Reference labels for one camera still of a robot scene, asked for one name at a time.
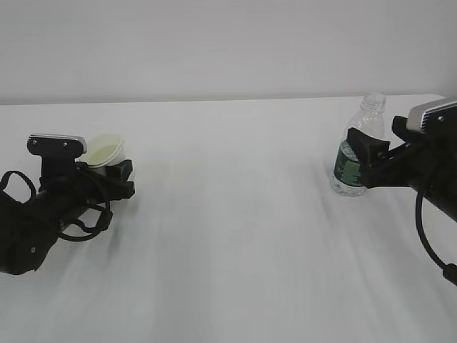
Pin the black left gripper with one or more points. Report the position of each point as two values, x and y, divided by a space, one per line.
61 202

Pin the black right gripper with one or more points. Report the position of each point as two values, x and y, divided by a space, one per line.
408 164

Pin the white paper cup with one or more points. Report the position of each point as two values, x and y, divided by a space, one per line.
104 151

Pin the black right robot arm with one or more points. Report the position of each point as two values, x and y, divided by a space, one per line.
451 214

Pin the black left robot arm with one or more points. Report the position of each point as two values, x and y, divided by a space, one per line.
26 238

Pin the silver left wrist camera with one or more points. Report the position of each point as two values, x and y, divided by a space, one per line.
54 149

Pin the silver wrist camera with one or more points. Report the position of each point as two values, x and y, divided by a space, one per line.
54 149
435 118

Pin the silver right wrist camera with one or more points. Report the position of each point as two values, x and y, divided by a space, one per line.
435 118

